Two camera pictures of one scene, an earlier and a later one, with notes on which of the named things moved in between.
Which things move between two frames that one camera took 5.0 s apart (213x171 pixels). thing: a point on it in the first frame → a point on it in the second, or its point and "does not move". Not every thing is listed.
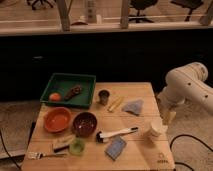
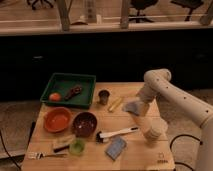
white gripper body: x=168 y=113 → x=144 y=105
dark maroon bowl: x=84 y=124 does not move
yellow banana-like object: x=115 y=103 does not move
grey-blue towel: x=134 y=107 does not move
